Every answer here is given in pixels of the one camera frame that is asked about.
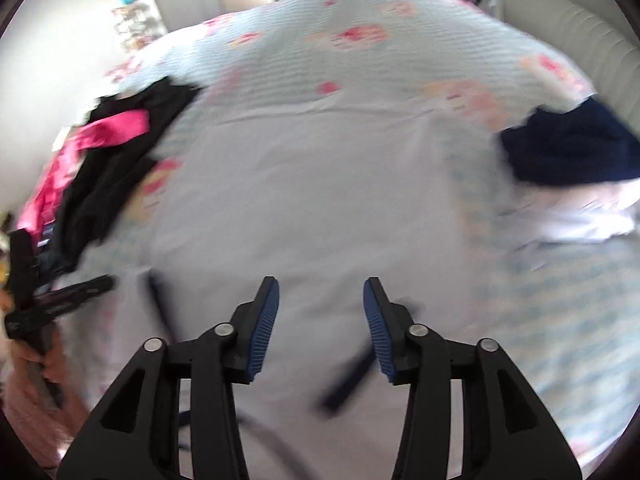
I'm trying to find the white shelf with trinkets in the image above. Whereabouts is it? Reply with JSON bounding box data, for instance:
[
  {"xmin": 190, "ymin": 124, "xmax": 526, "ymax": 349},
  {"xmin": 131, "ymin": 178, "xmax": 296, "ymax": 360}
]
[{"xmin": 112, "ymin": 3, "xmax": 164, "ymax": 52}]

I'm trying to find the black garment pile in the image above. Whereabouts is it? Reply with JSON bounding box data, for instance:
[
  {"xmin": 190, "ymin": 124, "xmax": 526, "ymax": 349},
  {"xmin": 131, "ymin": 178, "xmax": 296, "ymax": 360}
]
[{"xmin": 40, "ymin": 77, "xmax": 201, "ymax": 273}]

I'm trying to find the navy folded garment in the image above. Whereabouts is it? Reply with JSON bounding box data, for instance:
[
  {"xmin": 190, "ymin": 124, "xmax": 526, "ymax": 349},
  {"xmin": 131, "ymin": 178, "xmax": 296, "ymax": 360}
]
[{"xmin": 499, "ymin": 98, "xmax": 639, "ymax": 188}]

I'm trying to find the pink garment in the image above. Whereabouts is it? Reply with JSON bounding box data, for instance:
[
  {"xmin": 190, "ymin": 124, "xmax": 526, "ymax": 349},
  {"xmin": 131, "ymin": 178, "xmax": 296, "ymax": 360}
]
[{"xmin": 17, "ymin": 110, "xmax": 150, "ymax": 244}]

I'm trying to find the light grey navy-trimmed t-shirt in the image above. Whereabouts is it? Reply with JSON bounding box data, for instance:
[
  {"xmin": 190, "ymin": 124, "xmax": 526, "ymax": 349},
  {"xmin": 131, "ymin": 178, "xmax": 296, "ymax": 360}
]
[{"xmin": 66, "ymin": 104, "xmax": 492, "ymax": 479}]

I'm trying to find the white folded clothes stack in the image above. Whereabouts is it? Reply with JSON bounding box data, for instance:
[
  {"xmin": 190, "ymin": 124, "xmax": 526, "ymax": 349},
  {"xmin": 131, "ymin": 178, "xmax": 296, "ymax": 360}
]
[{"xmin": 500, "ymin": 179, "xmax": 639, "ymax": 245}]

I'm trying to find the blue checkered cartoon blanket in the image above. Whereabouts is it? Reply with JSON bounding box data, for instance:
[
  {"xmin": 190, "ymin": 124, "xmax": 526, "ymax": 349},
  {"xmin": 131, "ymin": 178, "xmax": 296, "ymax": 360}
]
[{"xmin": 29, "ymin": 0, "xmax": 640, "ymax": 461}]

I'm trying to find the grey padded headboard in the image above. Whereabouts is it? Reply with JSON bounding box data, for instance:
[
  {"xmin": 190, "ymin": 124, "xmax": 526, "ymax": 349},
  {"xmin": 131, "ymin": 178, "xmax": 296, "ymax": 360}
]
[{"xmin": 498, "ymin": 0, "xmax": 639, "ymax": 130}]

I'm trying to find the operator left hand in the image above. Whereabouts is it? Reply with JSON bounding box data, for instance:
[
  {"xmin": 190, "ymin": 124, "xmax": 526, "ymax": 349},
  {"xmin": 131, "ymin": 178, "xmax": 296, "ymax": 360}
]
[{"xmin": 11, "ymin": 327, "xmax": 67, "ymax": 386}]

